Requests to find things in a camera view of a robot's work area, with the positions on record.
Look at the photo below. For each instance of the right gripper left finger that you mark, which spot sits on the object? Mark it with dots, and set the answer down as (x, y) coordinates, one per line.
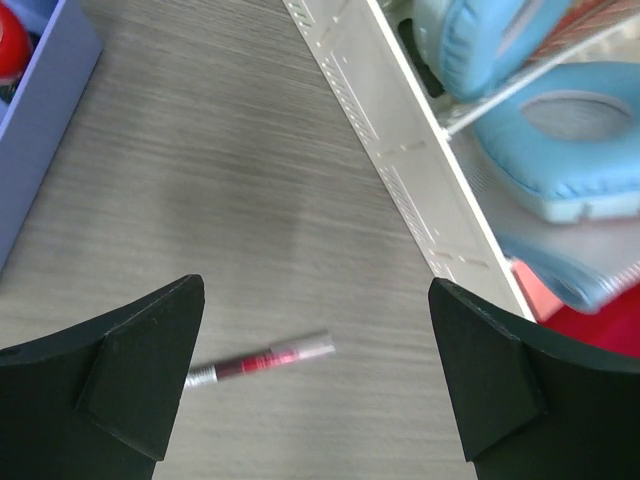
(99, 400)

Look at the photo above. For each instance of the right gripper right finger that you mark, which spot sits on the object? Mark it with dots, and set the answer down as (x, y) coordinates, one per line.
(530, 403)

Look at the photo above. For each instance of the red pen refill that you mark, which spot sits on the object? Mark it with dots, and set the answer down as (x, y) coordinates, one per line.
(292, 350)

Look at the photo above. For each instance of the purple plastic bin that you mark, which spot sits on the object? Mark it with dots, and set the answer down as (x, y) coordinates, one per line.
(34, 121)

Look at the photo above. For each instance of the red black stamp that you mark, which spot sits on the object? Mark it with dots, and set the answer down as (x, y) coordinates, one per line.
(16, 47)

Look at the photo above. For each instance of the red transparent folder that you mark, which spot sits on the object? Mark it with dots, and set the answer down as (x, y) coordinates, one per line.
(615, 327)

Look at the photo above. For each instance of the blue headphones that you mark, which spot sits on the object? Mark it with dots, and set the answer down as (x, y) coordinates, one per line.
(554, 165)

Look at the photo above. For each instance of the white desk file organizer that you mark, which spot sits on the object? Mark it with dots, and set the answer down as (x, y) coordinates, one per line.
(410, 127)

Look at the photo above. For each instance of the red cover book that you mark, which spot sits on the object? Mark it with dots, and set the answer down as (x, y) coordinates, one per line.
(583, 19)

